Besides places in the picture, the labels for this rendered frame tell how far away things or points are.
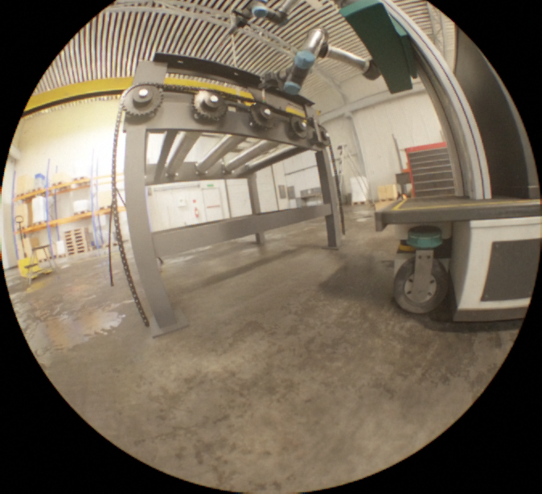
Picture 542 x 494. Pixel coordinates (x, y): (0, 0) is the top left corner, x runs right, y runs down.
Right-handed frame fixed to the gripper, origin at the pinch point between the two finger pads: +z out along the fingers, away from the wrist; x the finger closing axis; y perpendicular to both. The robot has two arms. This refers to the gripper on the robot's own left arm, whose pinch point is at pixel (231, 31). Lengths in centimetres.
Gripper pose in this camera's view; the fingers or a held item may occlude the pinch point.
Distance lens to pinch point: 134.3
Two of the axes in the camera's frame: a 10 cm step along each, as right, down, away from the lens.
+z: -6.5, 0.4, 7.6
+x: -1.5, -9.9, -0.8
